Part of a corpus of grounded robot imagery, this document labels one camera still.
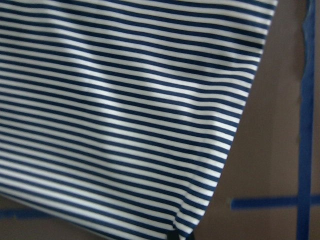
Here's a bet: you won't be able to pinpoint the navy white striped polo shirt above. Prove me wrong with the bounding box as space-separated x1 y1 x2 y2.
0 0 278 240

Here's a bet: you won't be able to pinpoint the long blue tape line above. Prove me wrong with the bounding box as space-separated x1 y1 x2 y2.
296 0 316 240

